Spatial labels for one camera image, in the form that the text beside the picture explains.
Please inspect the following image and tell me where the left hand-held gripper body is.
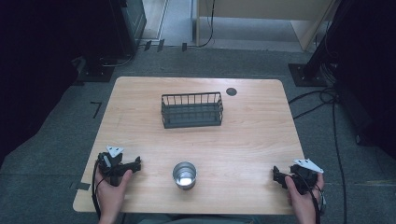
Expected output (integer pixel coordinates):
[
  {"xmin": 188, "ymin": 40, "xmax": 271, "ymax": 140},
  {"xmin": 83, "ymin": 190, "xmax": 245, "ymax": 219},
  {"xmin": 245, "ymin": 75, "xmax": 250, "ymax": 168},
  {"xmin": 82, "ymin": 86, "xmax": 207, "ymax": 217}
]
[{"xmin": 96, "ymin": 145, "xmax": 132, "ymax": 188}]

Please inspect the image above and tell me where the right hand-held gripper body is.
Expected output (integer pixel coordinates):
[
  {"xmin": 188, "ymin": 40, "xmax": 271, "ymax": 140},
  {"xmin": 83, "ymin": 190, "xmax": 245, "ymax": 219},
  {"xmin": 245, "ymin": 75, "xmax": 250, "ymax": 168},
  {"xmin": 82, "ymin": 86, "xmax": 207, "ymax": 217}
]
[{"xmin": 288, "ymin": 158, "xmax": 325, "ymax": 196}]

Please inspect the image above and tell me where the silver metal cup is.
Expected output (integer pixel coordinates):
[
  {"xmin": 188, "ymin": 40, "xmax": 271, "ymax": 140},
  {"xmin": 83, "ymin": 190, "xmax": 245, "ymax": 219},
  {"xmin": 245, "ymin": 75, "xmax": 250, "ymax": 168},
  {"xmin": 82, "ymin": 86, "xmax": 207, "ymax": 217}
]
[{"xmin": 172, "ymin": 161, "xmax": 198, "ymax": 191}]

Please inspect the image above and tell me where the dark grey wire basket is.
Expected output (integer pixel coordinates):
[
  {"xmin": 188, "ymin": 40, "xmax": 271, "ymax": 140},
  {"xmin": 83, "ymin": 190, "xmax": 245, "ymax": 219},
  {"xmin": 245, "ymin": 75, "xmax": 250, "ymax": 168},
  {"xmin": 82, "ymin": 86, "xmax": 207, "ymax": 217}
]
[{"xmin": 160, "ymin": 91, "xmax": 224, "ymax": 130}]

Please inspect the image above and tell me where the person's right hand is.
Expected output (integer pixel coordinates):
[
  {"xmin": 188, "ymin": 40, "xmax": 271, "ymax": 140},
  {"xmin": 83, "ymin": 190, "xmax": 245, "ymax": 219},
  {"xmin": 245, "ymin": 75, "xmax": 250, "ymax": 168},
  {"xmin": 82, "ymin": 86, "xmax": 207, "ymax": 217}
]
[{"xmin": 284, "ymin": 172, "xmax": 327, "ymax": 218}]

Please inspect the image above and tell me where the person's left hand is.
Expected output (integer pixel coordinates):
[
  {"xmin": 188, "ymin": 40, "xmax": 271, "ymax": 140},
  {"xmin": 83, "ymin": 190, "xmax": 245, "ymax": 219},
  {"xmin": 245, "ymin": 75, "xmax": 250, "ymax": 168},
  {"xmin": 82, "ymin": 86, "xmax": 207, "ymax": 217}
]
[{"xmin": 94, "ymin": 169, "xmax": 134, "ymax": 219}]

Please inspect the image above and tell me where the black stand with square base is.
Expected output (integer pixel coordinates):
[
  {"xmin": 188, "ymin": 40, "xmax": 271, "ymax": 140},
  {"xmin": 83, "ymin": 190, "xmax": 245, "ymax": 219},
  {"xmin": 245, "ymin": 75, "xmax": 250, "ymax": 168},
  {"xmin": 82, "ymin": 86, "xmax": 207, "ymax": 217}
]
[{"xmin": 72, "ymin": 55, "xmax": 116, "ymax": 87}]

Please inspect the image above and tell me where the black metal stand with plate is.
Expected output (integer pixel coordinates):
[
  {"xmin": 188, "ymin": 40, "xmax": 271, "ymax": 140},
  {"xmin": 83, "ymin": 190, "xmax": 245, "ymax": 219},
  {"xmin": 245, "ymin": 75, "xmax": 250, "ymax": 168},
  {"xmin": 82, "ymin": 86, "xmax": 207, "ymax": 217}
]
[{"xmin": 287, "ymin": 0, "xmax": 347, "ymax": 88}]

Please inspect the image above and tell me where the dark curtain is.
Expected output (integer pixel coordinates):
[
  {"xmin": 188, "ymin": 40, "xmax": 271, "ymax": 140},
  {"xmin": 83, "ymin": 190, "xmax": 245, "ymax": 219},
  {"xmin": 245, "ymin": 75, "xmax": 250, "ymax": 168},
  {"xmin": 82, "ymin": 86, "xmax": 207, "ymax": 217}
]
[{"xmin": 0, "ymin": 0, "xmax": 113, "ymax": 166}]

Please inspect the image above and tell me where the black cabinet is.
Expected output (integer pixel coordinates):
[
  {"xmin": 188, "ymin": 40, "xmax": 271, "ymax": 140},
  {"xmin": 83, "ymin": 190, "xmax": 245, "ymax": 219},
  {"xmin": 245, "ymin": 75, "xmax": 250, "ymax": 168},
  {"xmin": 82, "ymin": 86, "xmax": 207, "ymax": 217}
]
[{"xmin": 108, "ymin": 0, "xmax": 148, "ymax": 58}]

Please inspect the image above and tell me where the light wooden furniture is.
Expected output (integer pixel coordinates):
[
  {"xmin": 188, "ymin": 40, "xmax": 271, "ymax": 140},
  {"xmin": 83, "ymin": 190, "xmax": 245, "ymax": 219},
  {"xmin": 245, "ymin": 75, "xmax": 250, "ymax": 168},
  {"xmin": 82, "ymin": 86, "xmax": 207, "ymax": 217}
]
[{"xmin": 195, "ymin": 0, "xmax": 341, "ymax": 52}]

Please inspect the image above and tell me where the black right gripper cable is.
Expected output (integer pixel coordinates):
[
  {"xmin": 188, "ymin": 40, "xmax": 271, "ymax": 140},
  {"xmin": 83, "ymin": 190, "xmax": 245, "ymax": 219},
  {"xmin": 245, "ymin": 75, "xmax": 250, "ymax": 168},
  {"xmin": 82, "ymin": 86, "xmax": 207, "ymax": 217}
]
[{"xmin": 292, "ymin": 173, "xmax": 326, "ymax": 224}]

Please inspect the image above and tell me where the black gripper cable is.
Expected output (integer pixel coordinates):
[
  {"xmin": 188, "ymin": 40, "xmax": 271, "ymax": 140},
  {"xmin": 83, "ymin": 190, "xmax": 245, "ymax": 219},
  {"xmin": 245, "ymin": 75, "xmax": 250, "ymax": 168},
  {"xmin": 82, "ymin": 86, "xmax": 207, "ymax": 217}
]
[
  {"xmin": 91, "ymin": 159, "xmax": 106, "ymax": 219},
  {"xmin": 292, "ymin": 173, "xmax": 326, "ymax": 224}
]

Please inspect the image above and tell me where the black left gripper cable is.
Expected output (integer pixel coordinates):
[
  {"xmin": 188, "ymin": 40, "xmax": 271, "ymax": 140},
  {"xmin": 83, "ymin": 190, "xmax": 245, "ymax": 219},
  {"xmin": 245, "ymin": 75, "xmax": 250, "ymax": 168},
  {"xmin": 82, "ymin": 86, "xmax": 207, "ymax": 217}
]
[{"xmin": 91, "ymin": 159, "xmax": 106, "ymax": 219}]

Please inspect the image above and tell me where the long black floor cable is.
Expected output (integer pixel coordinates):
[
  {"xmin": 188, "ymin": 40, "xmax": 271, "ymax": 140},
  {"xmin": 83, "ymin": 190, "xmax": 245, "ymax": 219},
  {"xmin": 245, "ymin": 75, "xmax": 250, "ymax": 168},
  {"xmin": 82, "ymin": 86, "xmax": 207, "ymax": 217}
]
[{"xmin": 331, "ymin": 94, "xmax": 348, "ymax": 224}]

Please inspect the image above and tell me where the grey floor cable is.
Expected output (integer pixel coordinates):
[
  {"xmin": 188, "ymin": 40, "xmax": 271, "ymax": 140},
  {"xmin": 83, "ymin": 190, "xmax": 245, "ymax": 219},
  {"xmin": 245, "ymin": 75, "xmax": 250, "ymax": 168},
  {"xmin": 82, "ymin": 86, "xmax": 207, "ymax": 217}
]
[{"xmin": 98, "ymin": 53, "xmax": 136, "ymax": 68}]

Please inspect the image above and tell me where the black hanging cable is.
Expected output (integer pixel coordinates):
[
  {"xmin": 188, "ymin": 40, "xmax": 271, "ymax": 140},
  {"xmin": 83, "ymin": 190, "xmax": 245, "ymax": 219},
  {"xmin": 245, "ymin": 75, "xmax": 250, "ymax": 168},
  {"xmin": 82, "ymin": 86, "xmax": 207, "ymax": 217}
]
[{"xmin": 197, "ymin": 0, "xmax": 217, "ymax": 49}]

